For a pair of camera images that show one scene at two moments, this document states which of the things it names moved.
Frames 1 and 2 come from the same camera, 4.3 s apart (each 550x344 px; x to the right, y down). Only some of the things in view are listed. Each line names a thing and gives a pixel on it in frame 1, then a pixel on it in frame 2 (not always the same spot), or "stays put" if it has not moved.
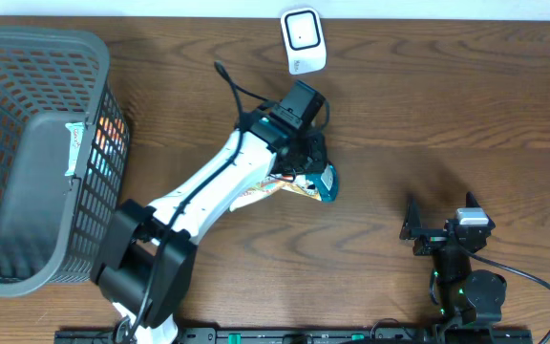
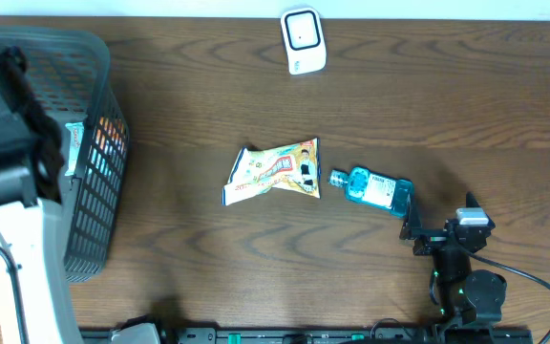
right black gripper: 431,239 stays put
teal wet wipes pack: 76,129 stays put
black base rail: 446,335 stays put
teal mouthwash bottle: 327,182 → 363,185
